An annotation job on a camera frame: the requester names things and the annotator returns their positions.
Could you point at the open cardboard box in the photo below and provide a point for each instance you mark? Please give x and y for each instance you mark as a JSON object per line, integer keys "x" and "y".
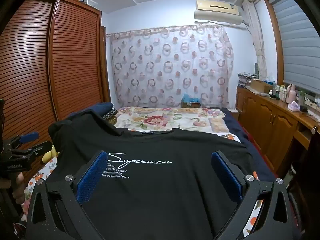
{"x": 258, "y": 86}

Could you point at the beige patterned window curtain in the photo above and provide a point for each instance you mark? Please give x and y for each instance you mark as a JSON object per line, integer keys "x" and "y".
{"x": 255, "y": 35}

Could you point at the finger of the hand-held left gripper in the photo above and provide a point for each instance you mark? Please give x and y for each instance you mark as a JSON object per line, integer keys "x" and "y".
{"x": 30, "y": 137}
{"x": 41, "y": 147}

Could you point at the cardboard box with blue bag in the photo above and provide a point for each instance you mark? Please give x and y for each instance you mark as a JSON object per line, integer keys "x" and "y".
{"x": 190, "y": 103}

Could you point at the small grey fan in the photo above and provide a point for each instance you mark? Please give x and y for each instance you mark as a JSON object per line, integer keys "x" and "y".
{"x": 257, "y": 68}

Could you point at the wooden sideboard cabinet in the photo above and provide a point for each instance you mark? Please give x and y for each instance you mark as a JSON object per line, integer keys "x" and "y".
{"x": 265, "y": 120}

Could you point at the orange-print bedsheet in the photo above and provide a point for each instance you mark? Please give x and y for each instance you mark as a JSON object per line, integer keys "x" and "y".
{"x": 37, "y": 177}

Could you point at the navy blue blanket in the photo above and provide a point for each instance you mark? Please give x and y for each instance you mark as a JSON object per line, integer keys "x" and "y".
{"x": 240, "y": 127}

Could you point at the beige air conditioner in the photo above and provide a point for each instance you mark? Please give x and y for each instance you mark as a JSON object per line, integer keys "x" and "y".
{"x": 217, "y": 7}

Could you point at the blue tissue pack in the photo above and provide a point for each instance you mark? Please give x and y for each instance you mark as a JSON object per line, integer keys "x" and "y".
{"x": 269, "y": 81}

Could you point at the wooden louvred wardrobe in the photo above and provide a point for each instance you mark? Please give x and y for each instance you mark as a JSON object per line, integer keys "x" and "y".
{"x": 75, "y": 55}

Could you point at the circle-print sheer curtain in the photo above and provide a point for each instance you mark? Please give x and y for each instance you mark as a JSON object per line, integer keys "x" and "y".
{"x": 162, "y": 67}

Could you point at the grey window blind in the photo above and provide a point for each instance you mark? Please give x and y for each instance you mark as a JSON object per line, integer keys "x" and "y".
{"x": 297, "y": 42}

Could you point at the white storage box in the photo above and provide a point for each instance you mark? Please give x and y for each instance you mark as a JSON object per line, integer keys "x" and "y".
{"x": 92, "y": 2}

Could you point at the green bottle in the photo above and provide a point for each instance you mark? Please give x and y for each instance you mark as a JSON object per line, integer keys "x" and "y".
{"x": 302, "y": 97}

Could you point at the black t-shirt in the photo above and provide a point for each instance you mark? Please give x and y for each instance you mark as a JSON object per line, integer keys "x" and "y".
{"x": 162, "y": 192}

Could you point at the person's left hand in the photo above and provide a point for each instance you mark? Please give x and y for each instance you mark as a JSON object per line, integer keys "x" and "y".
{"x": 17, "y": 183}

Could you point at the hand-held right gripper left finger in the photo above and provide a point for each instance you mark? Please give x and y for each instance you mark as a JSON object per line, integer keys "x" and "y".
{"x": 92, "y": 177}

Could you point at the row of small bottles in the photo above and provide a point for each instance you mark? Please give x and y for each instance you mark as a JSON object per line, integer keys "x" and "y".
{"x": 281, "y": 92}

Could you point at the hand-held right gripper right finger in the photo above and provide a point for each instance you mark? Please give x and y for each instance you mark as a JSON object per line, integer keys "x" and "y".
{"x": 226, "y": 177}

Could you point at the floral blanket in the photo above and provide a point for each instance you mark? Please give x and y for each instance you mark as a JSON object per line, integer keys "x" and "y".
{"x": 162, "y": 120}

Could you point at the pile of patterned cloths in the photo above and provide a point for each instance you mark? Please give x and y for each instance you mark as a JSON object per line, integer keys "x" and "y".
{"x": 247, "y": 78}

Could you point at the pink tissue pack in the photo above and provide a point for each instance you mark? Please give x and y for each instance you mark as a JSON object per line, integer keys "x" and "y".
{"x": 293, "y": 106}

